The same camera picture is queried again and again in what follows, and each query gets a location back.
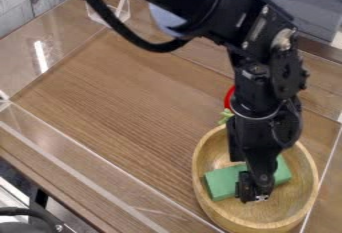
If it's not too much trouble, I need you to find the red toy strawberry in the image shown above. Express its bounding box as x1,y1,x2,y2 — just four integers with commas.
218,86,235,125

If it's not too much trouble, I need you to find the clear acrylic corner bracket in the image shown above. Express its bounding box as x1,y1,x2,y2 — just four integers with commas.
86,0,131,27

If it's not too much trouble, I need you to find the brown wooden bowl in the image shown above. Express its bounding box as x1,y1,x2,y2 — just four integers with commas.
191,125,320,233

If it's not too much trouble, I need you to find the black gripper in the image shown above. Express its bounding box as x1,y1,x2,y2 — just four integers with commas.
226,105,304,204

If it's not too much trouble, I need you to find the green rectangular block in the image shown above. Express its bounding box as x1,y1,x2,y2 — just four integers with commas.
203,155,293,201

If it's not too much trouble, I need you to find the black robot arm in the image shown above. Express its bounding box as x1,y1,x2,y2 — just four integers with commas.
86,0,309,203

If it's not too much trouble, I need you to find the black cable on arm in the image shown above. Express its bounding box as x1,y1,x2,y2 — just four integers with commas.
269,98,305,150

